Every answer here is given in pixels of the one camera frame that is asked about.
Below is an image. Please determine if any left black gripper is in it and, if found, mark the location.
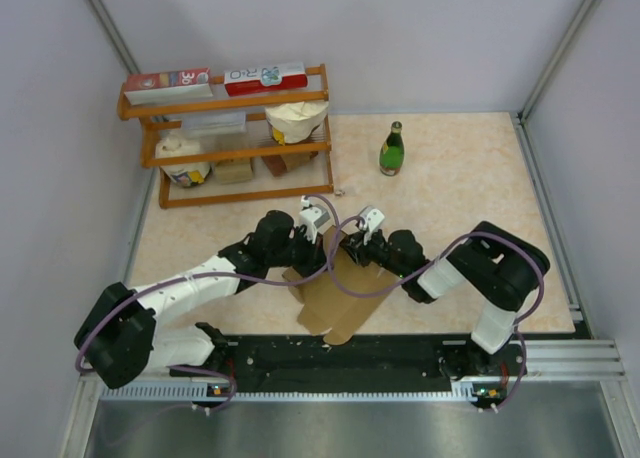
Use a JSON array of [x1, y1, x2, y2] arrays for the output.
[[267, 226, 333, 279]]

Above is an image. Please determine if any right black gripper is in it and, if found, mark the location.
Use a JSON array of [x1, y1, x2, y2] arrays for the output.
[[340, 227, 409, 279]]

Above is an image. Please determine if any brown cardboard box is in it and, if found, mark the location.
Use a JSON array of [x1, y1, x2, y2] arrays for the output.
[[289, 249, 396, 346]]

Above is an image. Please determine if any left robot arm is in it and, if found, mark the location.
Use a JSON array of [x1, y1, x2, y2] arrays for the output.
[[74, 205, 330, 389]]

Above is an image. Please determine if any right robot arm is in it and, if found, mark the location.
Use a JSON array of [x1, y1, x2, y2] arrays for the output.
[[339, 221, 551, 378]]

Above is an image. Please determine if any clear plastic box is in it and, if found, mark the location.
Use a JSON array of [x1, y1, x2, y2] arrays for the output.
[[181, 111, 247, 138]]

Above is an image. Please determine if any green glass bottle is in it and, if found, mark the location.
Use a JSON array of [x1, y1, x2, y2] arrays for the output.
[[379, 121, 405, 176]]

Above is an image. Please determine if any brown block on shelf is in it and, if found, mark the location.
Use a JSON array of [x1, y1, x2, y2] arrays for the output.
[[261, 151, 318, 178]]

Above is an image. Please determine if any tan block on shelf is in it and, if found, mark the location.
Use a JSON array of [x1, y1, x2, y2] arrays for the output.
[[213, 158, 254, 184]]

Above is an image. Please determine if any white bag upper shelf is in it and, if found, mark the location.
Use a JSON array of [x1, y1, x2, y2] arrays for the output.
[[265, 101, 329, 145]]

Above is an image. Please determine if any white bag shelf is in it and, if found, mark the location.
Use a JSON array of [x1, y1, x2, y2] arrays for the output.
[[265, 101, 329, 145], [154, 130, 213, 190]]

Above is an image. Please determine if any orange wooden shelf rack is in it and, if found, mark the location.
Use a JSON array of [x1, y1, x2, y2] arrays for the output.
[[117, 64, 335, 209]]

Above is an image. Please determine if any white bag lower shelf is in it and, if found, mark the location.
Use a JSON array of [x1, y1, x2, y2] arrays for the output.
[[154, 130, 213, 190]]

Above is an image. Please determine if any red white carton right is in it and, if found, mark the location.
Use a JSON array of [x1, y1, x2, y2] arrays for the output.
[[223, 62, 308, 97]]

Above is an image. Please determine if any red white carton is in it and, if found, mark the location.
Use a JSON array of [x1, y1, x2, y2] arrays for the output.
[[223, 62, 308, 97], [124, 68, 213, 105]]

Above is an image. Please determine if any red white carton left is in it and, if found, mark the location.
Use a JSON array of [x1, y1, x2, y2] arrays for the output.
[[124, 68, 213, 105]]

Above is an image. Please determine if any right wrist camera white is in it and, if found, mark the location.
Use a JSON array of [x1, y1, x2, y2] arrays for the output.
[[357, 205, 385, 245]]

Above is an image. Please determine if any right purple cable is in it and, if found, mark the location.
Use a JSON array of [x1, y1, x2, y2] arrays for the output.
[[327, 216, 546, 413]]

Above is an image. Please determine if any purple cable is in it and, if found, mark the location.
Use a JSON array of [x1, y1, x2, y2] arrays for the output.
[[327, 216, 546, 413], [74, 193, 342, 414]]

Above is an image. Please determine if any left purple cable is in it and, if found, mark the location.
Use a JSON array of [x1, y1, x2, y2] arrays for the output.
[[74, 193, 342, 414]]

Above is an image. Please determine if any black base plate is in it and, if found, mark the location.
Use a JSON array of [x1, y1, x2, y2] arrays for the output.
[[169, 333, 529, 393]]

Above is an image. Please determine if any grey slotted cable duct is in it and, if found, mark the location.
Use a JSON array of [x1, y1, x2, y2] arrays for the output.
[[100, 380, 480, 403]]

